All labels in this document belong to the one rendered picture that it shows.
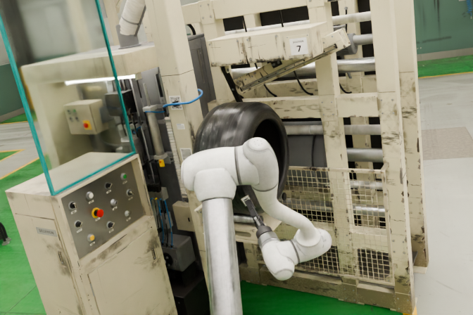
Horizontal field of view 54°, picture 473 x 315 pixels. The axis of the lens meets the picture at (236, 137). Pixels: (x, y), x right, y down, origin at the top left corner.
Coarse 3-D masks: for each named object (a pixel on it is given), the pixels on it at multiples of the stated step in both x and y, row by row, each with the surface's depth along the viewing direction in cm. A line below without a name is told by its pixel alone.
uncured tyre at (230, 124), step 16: (208, 112) 233; (224, 112) 226; (240, 112) 222; (256, 112) 225; (272, 112) 238; (208, 128) 223; (224, 128) 218; (240, 128) 216; (256, 128) 222; (272, 128) 258; (208, 144) 219; (224, 144) 215; (240, 144) 214; (272, 144) 262; (288, 144) 254; (288, 160) 253; (240, 192) 216; (240, 208) 224; (256, 208) 227
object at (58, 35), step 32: (0, 0) 187; (32, 0) 199; (64, 0) 213; (96, 0) 228; (32, 32) 199; (64, 32) 213; (96, 32) 229; (32, 64) 199; (64, 64) 213; (96, 64) 229; (32, 96) 199; (64, 96) 213; (96, 96) 229; (32, 128) 199; (64, 128) 213; (96, 128) 229; (128, 128) 247; (64, 160) 213; (96, 160) 229
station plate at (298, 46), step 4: (292, 40) 226; (296, 40) 224; (300, 40) 223; (304, 40) 222; (292, 44) 226; (296, 44) 225; (300, 44) 224; (304, 44) 223; (292, 48) 227; (296, 48) 226; (300, 48) 225; (304, 48) 224; (292, 52) 228; (296, 52) 226; (300, 52) 226; (304, 52) 224
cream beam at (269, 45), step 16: (256, 32) 247; (272, 32) 230; (288, 32) 226; (304, 32) 222; (320, 32) 231; (208, 48) 252; (224, 48) 247; (240, 48) 242; (256, 48) 237; (272, 48) 232; (288, 48) 228; (320, 48) 231; (224, 64) 250; (240, 64) 245
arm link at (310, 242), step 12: (264, 192) 159; (276, 192) 163; (264, 204) 166; (276, 204) 168; (276, 216) 172; (288, 216) 174; (300, 216) 180; (300, 228) 182; (312, 228) 185; (300, 240) 189; (312, 240) 187; (324, 240) 191; (300, 252) 189; (312, 252) 189; (324, 252) 193
